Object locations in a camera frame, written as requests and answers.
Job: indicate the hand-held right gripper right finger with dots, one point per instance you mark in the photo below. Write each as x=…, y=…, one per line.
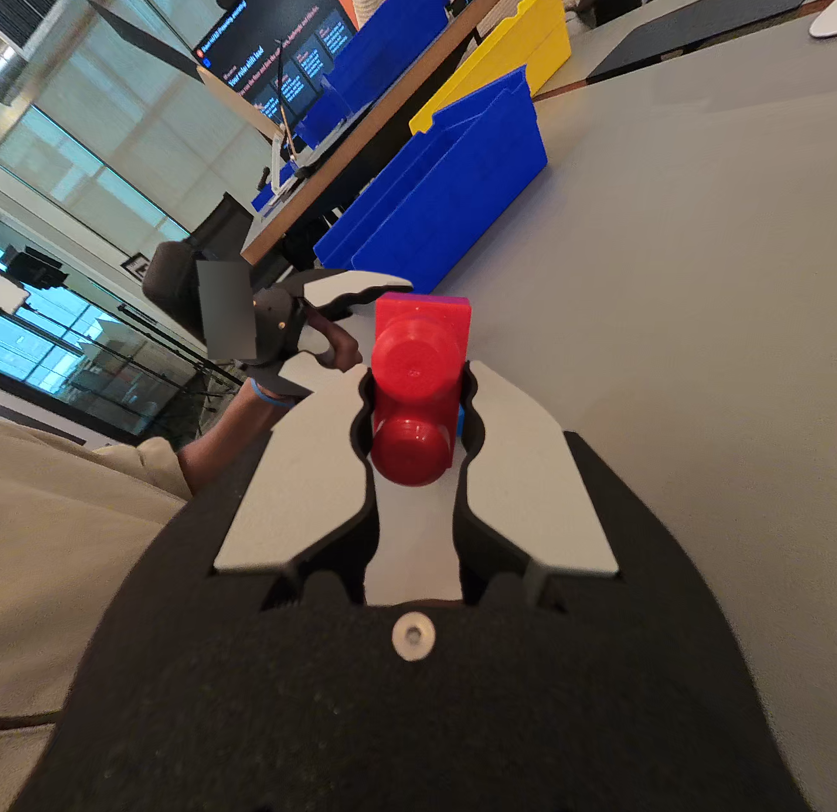
x=536, y=492

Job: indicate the blue toy block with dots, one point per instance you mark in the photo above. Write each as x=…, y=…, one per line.
x=462, y=433

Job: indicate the black office chair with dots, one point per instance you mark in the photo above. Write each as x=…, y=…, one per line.
x=229, y=230

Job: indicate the white document stand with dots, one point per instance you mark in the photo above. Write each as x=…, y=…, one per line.
x=824, y=25

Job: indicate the person's left forearm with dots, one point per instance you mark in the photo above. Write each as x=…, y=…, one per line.
x=229, y=446

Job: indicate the wooden shelf board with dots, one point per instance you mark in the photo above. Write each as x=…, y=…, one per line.
x=379, y=119

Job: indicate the yellow plastic bin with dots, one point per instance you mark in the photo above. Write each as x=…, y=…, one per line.
x=510, y=47

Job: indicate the red double toy block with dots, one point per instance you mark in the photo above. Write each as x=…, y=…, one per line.
x=416, y=367

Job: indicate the person's beige jacket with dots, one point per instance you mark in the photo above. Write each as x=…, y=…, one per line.
x=79, y=577

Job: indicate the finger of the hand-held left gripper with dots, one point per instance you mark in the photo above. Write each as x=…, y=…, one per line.
x=353, y=286

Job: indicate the blue plastic bin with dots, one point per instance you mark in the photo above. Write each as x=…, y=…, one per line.
x=386, y=40
x=458, y=184

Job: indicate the person's left hand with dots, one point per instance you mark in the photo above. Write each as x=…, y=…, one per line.
x=338, y=341

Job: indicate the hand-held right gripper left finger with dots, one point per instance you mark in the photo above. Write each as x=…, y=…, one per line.
x=298, y=492

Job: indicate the large display screen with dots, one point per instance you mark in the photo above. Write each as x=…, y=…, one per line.
x=275, y=40

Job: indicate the blue wristband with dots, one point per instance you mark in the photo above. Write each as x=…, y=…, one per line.
x=271, y=394

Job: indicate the black inset table panel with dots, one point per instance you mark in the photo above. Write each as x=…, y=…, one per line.
x=706, y=14

